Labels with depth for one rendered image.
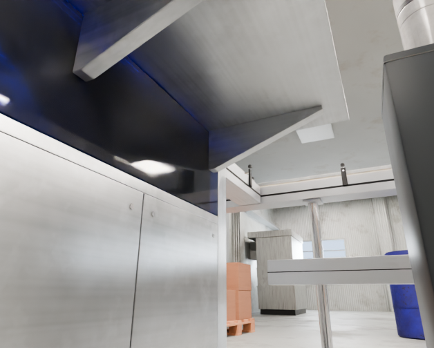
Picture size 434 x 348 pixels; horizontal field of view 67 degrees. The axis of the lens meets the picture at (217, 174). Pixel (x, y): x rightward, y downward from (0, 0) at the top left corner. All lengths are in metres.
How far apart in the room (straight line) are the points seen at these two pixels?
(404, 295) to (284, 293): 4.00
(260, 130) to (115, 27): 0.51
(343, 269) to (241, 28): 1.25
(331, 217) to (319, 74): 10.19
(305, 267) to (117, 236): 1.20
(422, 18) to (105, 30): 0.70
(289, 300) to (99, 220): 7.09
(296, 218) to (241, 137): 10.18
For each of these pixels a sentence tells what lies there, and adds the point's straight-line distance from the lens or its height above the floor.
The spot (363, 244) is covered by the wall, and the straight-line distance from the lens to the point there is 10.76.
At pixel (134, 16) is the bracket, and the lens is 0.60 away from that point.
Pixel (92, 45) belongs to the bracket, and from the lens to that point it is 0.63.
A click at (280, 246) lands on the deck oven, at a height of 1.42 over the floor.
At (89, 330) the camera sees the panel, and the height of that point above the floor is 0.33.
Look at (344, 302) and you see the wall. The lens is 10.69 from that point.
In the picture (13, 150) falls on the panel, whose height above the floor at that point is 0.56.
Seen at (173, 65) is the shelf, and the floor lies 0.86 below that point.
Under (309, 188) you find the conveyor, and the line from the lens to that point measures 1.73.
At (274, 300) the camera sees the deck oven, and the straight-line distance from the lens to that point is 7.65.
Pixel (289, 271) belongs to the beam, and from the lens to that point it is 1.71.
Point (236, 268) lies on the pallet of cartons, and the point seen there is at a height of 0.66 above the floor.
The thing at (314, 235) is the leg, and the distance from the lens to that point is 1.71.
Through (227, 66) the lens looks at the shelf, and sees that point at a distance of 0.77.
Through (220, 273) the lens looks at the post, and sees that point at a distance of 0.99.
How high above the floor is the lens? 0.38
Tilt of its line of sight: 20 degrees up
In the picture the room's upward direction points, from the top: straight up
